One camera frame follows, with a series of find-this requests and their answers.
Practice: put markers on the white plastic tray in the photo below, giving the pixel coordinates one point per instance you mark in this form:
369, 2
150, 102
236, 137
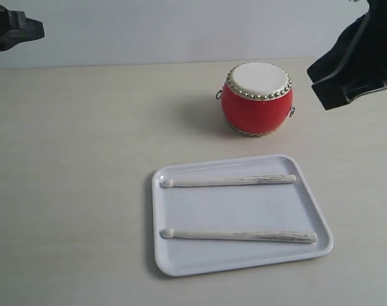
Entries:
286, 207

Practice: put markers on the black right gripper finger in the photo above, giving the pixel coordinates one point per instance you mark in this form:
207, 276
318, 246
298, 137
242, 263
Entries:
357, 63

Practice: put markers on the white drumstick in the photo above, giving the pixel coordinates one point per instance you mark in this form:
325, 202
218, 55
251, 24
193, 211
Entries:
304, 237
243, 181

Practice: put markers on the small red drum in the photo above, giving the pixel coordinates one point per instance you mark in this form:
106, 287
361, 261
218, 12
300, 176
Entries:
256, 98

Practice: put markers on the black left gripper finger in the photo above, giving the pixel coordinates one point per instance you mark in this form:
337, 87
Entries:
16, 28

